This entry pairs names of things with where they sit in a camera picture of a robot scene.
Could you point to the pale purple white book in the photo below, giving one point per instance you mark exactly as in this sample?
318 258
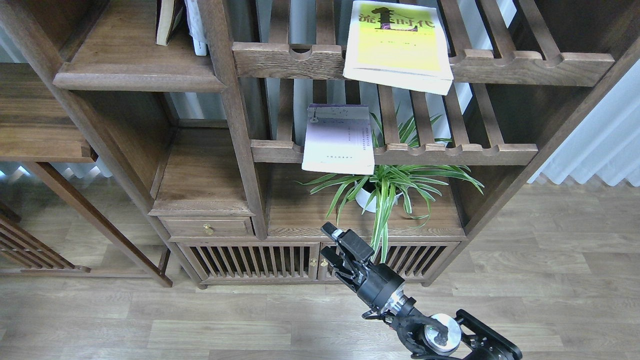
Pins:
338 139

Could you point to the dark wooden bookshelf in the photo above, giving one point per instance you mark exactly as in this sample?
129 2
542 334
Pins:
215 136

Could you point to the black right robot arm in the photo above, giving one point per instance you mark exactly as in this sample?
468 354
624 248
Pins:
434 337

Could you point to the white curtain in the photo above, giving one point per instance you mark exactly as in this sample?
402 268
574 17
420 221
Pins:
606 144

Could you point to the yellow cover book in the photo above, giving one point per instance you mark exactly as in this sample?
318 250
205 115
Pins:
398 45

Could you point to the wooden side shelf unit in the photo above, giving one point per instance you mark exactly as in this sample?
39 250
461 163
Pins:
37 132

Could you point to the slatted cabinet door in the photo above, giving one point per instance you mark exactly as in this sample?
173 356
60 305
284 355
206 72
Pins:
253 262
419 261

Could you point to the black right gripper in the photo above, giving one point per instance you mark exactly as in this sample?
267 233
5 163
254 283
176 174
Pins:
377 285

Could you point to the small wooden drawer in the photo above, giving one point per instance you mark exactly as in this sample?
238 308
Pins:
207 226

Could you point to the white plant pot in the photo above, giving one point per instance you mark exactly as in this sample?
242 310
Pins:
363 196

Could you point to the upright white book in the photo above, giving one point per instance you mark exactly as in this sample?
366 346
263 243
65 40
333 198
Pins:
196 28

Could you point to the left slatted cabinet door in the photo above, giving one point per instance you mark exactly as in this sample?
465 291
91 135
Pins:
253 262

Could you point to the upright tan book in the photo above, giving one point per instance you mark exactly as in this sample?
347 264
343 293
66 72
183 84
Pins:
169 14

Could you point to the right slatted cabinet door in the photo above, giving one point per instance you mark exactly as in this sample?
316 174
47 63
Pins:
419 261

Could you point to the green spider plant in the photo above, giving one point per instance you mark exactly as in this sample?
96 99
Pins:
393 182

